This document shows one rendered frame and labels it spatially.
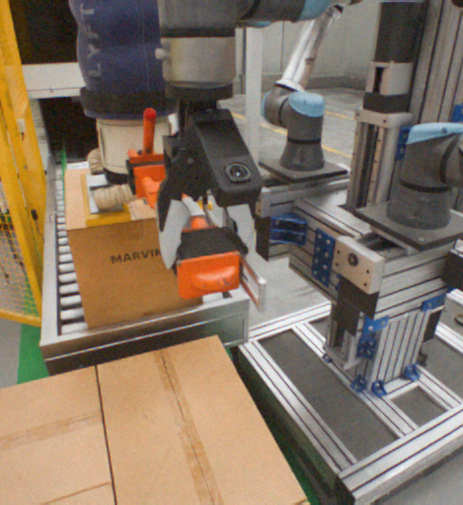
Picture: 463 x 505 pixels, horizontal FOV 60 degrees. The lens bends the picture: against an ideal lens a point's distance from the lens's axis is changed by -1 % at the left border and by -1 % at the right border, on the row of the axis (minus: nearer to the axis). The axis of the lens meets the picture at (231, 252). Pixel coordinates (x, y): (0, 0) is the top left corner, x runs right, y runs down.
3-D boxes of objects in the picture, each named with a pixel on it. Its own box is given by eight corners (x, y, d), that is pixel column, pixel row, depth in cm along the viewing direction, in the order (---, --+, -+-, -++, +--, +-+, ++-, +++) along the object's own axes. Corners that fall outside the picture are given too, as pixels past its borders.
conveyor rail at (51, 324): (51, 179, 323) (46, 155, 314) (58, 178, 325) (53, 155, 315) (53, 387, 135) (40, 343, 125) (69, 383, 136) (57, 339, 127)
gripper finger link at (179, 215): (163, 251, 54) (187, 186, 51) (172, 273, 49) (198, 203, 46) (140, 246, 52) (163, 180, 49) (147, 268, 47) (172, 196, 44)
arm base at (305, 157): (306, 156, 149) (309, 129, 144) (333, 168, 137) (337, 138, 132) (271, 162, 143) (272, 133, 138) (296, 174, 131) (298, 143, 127)
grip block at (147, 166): (127, 184, 83) (123, 156, 80) (174, 180, 86) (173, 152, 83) (133, 199, 76) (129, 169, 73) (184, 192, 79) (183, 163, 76)
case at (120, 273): (81, 254, 184) (64, 170, 165) (168, 241, 196) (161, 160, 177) (89, 337, 135) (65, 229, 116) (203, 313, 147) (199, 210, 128)
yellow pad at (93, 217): (81, 180, 116) (78, 163, 113) (116, 176, 119) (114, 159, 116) (86, 228, 88) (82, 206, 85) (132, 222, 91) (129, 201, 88)
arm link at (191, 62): (247, 37, 38) (161, 38, 36) (246, 89, 40) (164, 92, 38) (222, 36, 44) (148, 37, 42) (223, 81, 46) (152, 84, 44)
